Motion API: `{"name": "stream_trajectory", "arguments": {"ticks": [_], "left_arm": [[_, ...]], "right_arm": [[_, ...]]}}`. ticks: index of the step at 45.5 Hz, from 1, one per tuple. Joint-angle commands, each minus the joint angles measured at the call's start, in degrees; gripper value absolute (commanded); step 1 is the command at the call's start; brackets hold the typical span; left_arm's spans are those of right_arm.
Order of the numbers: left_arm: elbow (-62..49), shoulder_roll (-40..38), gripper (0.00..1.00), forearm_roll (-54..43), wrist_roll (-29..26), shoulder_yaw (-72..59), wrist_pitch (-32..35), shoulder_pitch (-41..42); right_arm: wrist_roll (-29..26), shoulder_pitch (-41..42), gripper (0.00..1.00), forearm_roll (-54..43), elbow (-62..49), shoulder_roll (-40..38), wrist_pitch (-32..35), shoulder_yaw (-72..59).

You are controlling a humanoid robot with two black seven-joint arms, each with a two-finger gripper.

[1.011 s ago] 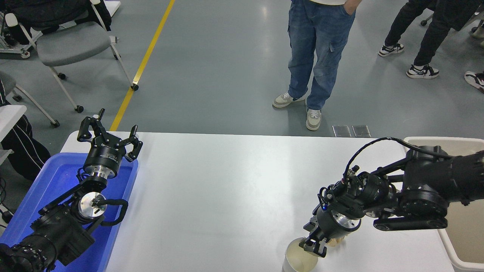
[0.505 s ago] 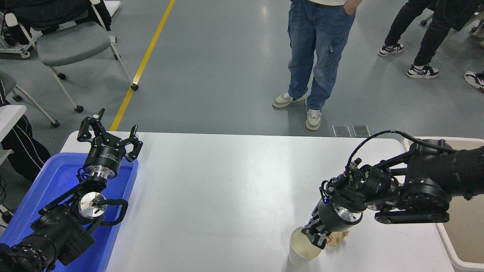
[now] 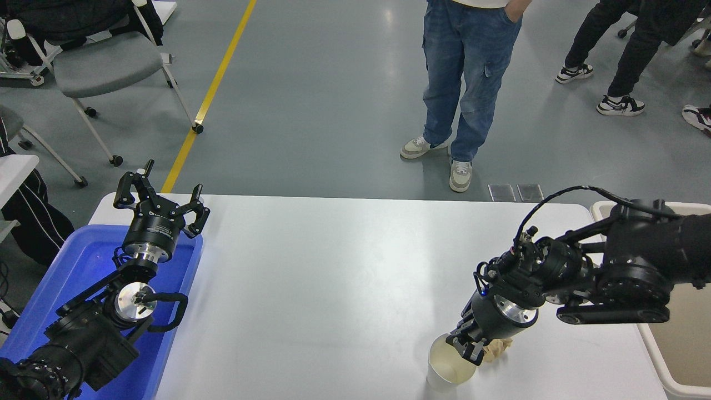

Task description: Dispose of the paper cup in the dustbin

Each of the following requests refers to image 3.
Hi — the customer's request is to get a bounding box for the crumpled tan paper ball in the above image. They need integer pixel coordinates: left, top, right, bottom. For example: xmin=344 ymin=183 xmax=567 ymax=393
xmin=482 ymin=337 xmax=513 ymax=363

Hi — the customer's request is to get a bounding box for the blue plastic tray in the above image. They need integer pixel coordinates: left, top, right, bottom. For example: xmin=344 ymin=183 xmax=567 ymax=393
xmin=0 ymin=224 xmax=204 ymax=400

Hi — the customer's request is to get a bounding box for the person standing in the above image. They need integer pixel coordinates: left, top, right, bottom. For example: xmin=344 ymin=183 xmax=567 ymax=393
xmin=400 ymin=0 xmax=533 ymax=193

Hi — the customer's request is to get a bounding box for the black jacket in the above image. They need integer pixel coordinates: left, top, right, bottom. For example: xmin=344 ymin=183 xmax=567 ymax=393
xmin=6 ymin=0 xmax=164 ymax=48

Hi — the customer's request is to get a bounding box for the grey chair with casters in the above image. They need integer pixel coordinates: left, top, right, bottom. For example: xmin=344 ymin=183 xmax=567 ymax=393
xmin=0 ymin=106 xmax=88 ymax=188
xmin=7 ymin=0 xmax=204 ymax=167

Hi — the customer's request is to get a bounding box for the small white table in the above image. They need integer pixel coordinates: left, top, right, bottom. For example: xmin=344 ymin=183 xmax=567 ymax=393
xmin=0 ymin=154 xmax=39 ymax=209

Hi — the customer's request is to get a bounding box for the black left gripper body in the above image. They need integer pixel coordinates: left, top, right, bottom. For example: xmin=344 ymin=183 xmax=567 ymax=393
xmin=122 ymin=201 xmax=187 ymax=257

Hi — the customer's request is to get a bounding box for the person's shoe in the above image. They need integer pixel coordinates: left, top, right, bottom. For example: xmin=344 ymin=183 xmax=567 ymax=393
xmin=682 ymin=104 xmax=711 ymax=137

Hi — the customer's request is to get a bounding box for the white paper cup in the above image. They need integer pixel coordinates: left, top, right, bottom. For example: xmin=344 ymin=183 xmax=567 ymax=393
xmin=427 ymin=333 xmax=477 ymax=393

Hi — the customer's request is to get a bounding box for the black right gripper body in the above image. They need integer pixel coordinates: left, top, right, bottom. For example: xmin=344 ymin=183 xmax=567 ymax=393
xmin=464 ymin=289 xmax=535 ymax=341

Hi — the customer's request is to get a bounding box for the person walking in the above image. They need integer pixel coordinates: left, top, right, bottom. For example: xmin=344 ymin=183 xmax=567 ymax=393
xmin=555 ymin=0 xmax=711 ymax=116

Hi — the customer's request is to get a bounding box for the person seated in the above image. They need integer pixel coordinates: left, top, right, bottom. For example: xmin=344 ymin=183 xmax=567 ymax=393
xmin=0 ymin=117 xmax=76 ymax=266

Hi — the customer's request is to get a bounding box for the large pale dustbin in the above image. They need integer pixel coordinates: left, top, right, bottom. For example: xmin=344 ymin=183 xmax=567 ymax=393
xmin=590 ymin=200 xmax=711 ymax=400

